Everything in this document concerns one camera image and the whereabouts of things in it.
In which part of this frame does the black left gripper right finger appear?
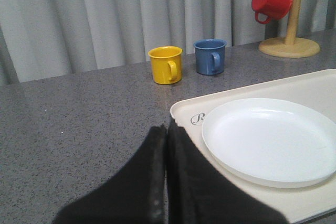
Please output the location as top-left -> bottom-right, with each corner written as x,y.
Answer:
166,120 -> 288,223

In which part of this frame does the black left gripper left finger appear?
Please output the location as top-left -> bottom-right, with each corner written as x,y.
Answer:
53,126 -> 166,223

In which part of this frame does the white round plate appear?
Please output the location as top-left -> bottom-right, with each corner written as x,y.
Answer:
202,98 -> 335,188

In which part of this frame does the cream rabbit serving tray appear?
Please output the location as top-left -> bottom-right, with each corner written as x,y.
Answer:
170,69 -> 335,223

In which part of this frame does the yellow mug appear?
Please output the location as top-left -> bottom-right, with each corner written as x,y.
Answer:
148,46 -> 183,85

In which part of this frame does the blue mug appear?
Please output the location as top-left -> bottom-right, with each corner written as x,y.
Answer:
193,39 -> 227,76

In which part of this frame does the wooden mug tree stand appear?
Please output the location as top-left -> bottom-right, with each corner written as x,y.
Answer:
259,0 -> 320,58

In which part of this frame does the red mug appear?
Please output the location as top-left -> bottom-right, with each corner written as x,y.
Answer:
251,0 -> 293,24

